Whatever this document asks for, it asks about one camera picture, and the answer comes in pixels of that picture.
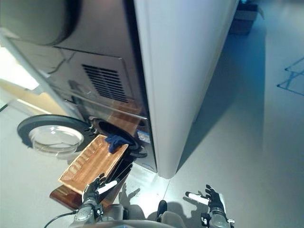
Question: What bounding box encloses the round glass washer door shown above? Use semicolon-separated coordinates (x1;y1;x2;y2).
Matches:
17;114;90;158

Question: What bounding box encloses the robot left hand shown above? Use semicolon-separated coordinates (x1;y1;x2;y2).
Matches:
82;173;119;206

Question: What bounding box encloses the robot right leg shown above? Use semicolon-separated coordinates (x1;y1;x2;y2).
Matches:
156;199;186;228

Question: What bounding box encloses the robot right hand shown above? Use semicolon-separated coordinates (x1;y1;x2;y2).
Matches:
185;184;226;210

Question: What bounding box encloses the energy label sticker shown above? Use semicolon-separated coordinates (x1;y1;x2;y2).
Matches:
137;130;151;144

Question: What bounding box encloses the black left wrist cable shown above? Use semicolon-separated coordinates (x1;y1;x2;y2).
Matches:
44;210;79;228

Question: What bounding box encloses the shallow wicker laundry basket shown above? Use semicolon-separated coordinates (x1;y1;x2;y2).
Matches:
57;134;130;193

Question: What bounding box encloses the blue garment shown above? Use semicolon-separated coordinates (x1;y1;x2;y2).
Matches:
104;134;132;154

